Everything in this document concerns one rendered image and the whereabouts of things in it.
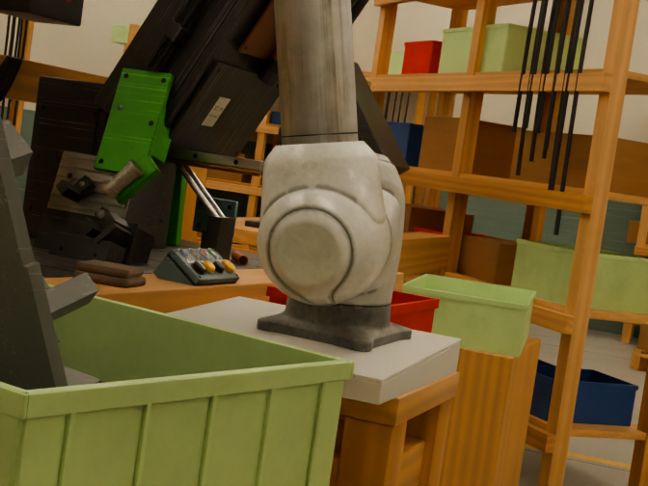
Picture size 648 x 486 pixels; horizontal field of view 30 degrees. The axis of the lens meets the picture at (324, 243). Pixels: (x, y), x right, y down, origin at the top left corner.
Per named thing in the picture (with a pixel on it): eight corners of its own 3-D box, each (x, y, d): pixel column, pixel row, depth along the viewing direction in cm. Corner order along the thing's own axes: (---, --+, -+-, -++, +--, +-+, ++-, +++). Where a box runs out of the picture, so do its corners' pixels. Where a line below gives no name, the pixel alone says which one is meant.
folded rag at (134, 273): (147, 285, 201) (148, 268, 201) (127, 288, 194) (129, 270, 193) (92, 276, 204) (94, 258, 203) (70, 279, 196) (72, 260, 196)
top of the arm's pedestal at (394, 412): (456, 396, 191) (460, 371, 190) (395, 427, 161) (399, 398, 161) (272, 358, 202) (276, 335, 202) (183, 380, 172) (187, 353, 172)
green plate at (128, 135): (163, 188, 238) (191, 88, 241) (142, 175, 231) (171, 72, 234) (115, 180, 242) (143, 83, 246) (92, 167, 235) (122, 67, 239)
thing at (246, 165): (294, 180, 250) (296, 166, 250) (258, 176, 236) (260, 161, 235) (137, 156, 266) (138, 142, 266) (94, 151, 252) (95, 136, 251)
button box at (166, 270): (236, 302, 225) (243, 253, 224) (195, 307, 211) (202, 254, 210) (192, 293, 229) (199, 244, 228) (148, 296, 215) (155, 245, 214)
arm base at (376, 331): (423, 335, 189) (428, 300, 188) (364, 353, 169) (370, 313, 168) (320, 312, 196) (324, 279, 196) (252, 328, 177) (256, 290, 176)
